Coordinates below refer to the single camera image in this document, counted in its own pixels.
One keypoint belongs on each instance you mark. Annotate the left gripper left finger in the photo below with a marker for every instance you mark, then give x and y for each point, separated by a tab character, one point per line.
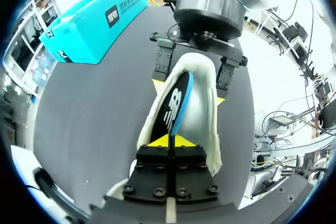
149	174

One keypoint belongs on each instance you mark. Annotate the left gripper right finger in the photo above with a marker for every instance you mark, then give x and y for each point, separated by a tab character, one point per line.
194	174

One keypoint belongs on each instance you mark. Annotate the white shoe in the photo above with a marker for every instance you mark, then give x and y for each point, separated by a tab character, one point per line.
202	108

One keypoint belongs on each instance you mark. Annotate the blue and black insole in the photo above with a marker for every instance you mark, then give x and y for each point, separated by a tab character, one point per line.
172	103

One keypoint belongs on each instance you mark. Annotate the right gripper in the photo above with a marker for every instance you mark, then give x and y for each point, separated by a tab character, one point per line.
210	9

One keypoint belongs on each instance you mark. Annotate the teal box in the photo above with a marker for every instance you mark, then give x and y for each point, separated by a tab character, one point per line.
86	24

